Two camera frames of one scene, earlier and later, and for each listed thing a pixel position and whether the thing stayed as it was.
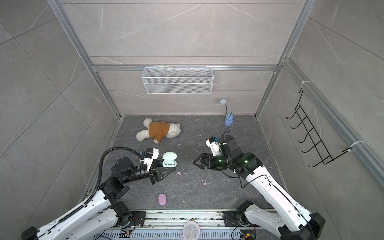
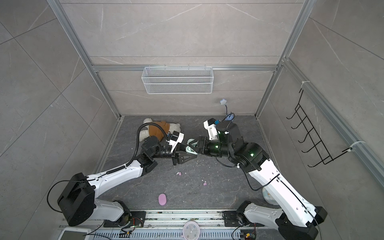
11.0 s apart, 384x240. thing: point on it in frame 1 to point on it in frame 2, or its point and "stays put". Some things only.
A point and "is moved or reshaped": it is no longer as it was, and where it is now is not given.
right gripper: (210, 165) to (202, 145)
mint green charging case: (169, 160) is moved or reshaped
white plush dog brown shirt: (158, 130) stays put
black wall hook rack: (326, 158) stays put
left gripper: (154, 173) to (177, 156)
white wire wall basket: (178, 80) stays put
